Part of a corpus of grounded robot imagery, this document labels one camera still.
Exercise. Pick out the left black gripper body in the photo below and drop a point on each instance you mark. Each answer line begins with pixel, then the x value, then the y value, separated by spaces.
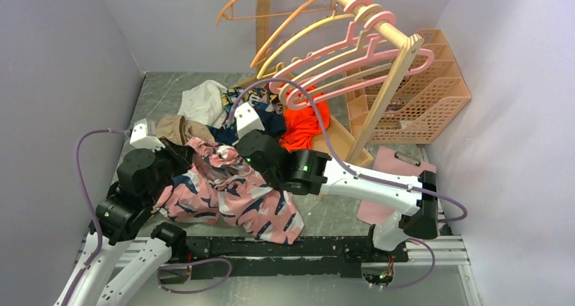
pixel 171 161

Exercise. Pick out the pink patterned shorts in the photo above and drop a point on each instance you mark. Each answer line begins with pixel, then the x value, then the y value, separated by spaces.
pixel 221 185

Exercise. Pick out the navy blue shorts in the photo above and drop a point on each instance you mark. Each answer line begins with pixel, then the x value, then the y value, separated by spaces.
pixel 274 125

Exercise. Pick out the wooden clothes rack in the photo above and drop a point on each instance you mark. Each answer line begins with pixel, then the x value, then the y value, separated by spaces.
pixel 395 39

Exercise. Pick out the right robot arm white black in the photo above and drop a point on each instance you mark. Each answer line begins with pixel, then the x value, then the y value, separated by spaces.
pixel 304 172

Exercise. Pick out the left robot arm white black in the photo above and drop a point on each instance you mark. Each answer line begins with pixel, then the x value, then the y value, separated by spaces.
pixel 142 177

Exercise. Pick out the beige shorts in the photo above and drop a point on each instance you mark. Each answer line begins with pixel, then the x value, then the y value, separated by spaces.
pixel 178 129

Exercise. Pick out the orange shorts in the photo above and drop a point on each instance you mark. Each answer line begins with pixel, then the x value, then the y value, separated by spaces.
pixel 301 127

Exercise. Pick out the yellow hanger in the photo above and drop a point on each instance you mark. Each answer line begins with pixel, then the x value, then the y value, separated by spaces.
pixel 299 35

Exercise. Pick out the front orange hanger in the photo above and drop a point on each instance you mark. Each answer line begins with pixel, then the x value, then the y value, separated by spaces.
pixel 283 29

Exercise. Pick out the white garment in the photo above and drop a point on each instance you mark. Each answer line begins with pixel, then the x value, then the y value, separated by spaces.
pixel 203 104

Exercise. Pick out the yellow black patterned garment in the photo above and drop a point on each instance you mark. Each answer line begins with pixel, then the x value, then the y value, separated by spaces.
pixel 261 99

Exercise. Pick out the peach plastic file organizer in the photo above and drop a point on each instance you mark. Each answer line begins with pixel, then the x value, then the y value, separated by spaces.
pixel 423 104

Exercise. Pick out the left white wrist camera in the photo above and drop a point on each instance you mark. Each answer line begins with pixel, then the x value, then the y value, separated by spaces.
pixel 143 136

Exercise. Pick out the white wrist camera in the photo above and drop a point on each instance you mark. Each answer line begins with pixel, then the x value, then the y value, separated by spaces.
pixel 143 136
pixel 246 119

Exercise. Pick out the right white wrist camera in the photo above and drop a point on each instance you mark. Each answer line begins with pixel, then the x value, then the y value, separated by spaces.
pixel 246 119

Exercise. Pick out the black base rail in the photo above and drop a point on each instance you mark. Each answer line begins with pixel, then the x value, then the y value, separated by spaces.
pixel 345 256

